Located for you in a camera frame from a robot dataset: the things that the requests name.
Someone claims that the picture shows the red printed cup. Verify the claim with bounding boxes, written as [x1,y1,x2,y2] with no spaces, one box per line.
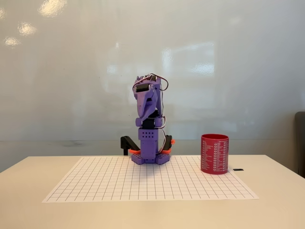
[200,134,230,176]

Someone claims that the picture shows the white grid paper sheet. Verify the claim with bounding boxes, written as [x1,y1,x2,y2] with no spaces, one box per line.
[41,156,260,204]

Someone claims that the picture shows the white red black servo cable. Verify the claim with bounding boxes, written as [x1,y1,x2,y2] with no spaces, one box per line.
[148,73,171,92]

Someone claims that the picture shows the dark grey chair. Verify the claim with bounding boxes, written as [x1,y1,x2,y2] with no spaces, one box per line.
[294,111,305,179]

